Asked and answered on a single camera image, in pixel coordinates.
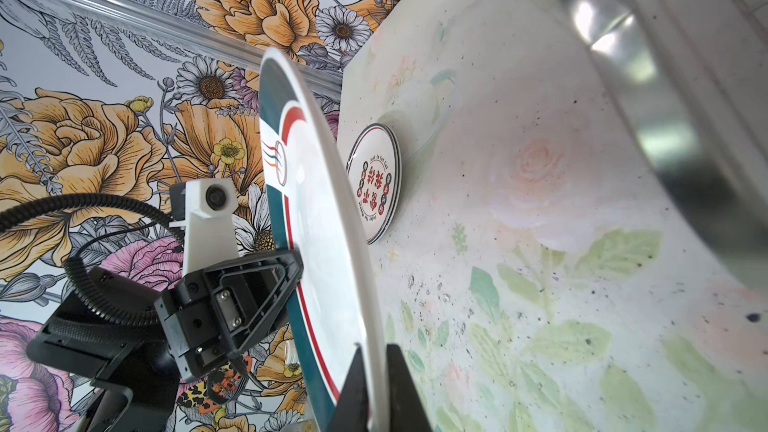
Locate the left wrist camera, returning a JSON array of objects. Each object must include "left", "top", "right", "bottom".
[{"left": 169, "top": 178, "right": 239, "bottom": 276}]

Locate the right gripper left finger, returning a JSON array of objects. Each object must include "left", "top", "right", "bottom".
[{"left": 328, "top": 347, "right": 369, "bottom": 432}]

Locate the metal wire dish rack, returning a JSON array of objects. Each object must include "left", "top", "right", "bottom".
[{"left": 531, "top": 0, "right": 767, "bottom": 291}]

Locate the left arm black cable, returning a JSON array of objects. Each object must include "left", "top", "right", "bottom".
[{"left": 0, "top": 191, "right": 184, "bottom": 328}]

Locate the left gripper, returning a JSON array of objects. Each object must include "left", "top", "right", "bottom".
[{"left": 154, "top": 250, "right": 303, "bottom": 382}]

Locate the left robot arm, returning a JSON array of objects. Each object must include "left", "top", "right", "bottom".
[{"left": 26, "top": 250, "right": 303, "bottom": 431}]

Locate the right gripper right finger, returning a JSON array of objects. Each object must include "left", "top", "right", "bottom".
[{"left": 386, "top": 344, "right": 432, "bottom": 432}]

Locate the white plate green rim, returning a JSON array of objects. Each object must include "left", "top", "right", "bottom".
[{"left": 259, "top": 48, "right": 391, "bottom": 431}]

